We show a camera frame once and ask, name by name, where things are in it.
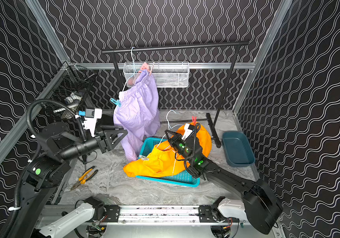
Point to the light blue wire hanger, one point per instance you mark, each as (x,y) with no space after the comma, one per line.
(169,120)

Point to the black wire basket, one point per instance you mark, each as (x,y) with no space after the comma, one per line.
(74,90)

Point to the black clothes rack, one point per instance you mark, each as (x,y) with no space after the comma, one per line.
(231,66)

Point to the yellow handled pliers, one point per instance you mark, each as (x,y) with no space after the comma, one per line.
(86,176)

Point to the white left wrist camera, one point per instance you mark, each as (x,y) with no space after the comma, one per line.
(90,119)

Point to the lilac shorts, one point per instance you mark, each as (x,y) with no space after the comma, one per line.
(138,114)

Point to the dark teal plastic bin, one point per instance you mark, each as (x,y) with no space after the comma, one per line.
(237,149)

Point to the peach clothespin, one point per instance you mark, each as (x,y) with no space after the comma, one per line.
(151,68)

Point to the red clothespin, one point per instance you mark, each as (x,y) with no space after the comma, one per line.
(194,120)

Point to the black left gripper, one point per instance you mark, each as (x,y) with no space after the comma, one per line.
(103,140)

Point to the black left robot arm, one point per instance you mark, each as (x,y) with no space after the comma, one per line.
(56,148)

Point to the white clothespin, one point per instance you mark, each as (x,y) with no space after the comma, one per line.
(143,158)

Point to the orange shorts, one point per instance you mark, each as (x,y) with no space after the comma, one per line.
(162,163)

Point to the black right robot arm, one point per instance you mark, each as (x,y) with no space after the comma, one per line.
(261,205)

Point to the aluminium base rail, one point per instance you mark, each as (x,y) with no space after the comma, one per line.
(222,213)

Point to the teal clothespin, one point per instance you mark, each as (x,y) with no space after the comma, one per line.
(116,102)

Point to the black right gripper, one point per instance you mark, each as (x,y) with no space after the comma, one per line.
(176,140)

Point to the pink object in basket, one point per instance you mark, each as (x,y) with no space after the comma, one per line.
(145,69)

